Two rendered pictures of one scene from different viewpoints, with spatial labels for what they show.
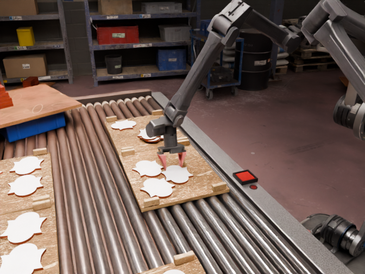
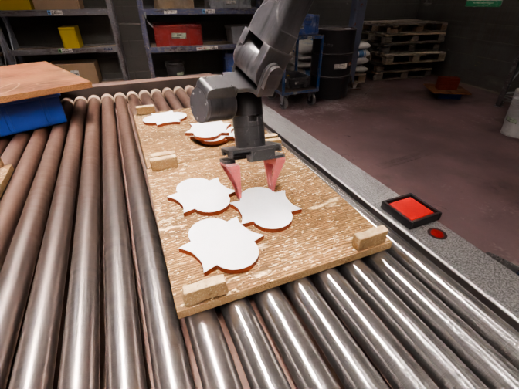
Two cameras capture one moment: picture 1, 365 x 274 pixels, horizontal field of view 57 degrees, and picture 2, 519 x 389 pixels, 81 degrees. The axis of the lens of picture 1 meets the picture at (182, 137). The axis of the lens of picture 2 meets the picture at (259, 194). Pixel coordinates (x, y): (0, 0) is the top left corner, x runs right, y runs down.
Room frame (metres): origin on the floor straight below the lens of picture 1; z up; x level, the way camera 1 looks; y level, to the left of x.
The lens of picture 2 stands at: (0.70, 0.05, 1.27)
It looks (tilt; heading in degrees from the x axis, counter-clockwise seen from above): 33 degrees down; 358
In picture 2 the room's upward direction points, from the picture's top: straight up
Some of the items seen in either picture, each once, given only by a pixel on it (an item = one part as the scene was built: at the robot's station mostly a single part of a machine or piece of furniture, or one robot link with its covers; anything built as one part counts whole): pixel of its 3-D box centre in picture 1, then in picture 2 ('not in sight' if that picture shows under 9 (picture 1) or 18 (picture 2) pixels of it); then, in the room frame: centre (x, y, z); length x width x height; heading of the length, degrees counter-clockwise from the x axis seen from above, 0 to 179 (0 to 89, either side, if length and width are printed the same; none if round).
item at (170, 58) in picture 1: (170, 57); (239, 63); (5.99, 0.21, 0.32); 0.50 x 0.41 x 0.37; 102
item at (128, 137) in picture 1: (144, 132); (200, 130); (1.59, 0.20, 0.93); 0.41 x 0.35 x 0.02; 21
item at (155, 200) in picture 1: (151, 201); (205, 289); (0.97, 0.11, 0.95); 0.06 x 0.02 x 0.03; 111
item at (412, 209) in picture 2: (245, 177); (409, 211); (1.17, -0.26, 0.92); 0.06 x 0.06 x 0.01; 22
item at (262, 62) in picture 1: (252, 58); (330, 62); (5.38, -1.13, 0.44); 0.59 x 0.59 x 0.88
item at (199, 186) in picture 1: (169, 172); (248, 202); (1.20, 0.05, 0.93); 0.41 x 0.35 x 0.02; 21
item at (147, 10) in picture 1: (161, 7); (227, 2); (5.90, 0.35, 1.16); 0.60 x 0.40 x 0.15; 108
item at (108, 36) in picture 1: (117, 33); (178, 34); (5.73, 1.08, 0.78); 0.66 x 0.45 x 0.28; 105
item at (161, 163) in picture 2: (127, 152); (164, 162); (1.33, 0.25, 0.95); 0.06 x 0.02 x 0.03; 111
